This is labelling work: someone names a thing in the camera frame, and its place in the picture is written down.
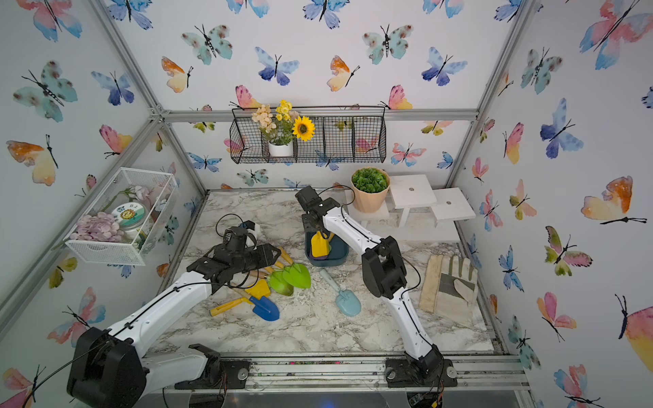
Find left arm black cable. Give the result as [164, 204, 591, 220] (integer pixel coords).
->
[19, 212, 261, 408]

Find beige gardening glove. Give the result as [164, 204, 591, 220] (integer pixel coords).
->
[418, 255, 479, 328]

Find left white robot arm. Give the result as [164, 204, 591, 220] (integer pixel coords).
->
[66, 227, 282, 407]

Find black wire wall basket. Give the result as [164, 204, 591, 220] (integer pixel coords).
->
[225, 105, 387, 166]

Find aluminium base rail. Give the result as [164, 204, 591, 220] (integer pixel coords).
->
[144, 353, 531, 395]

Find white stepped wooden stand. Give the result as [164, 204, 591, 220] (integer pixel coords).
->
[347, 174, 476, 243]

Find pink artificial hydrangea flowers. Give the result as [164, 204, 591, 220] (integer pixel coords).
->
[69, 212, 123, 243]

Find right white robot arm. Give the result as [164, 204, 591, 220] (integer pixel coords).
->
[295, 186, 457, 390]

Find round tin green lid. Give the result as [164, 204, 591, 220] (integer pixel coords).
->
[112, 202, 147, 231]

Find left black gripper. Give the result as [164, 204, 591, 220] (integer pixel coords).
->
[232, 243, 283, 275]

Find blue shovel wooden handle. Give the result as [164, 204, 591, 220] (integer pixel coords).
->
[233, 288, 280, 321]

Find terracotta pot green plant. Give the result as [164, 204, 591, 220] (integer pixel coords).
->
[351, 168, 390, 214]

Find purple shovel pink handle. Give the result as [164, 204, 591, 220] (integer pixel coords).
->
[309, 254, 329, 261]

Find green shovel wooden handle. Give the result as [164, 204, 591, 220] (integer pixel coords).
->
[266, 270, 294, 297]

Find white pot with flowers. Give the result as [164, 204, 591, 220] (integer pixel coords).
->
[252, 100, 316, 158]

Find light blue shovel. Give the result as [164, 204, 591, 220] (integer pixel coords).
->
[320, 270, 362, 317]

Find white wire wall basket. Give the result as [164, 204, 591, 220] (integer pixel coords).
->
[64, 168, 180, 266]

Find green shovel yellow handle rightmost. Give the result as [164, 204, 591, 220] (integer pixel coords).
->
[280, 248, 311, 289]

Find teal plastic storage box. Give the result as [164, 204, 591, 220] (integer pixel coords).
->
[302, 214, 349, 268]

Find yellow plastic shovel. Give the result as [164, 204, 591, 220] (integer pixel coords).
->
[209, 280, 270, 317]
[311, 231, 334, 257]

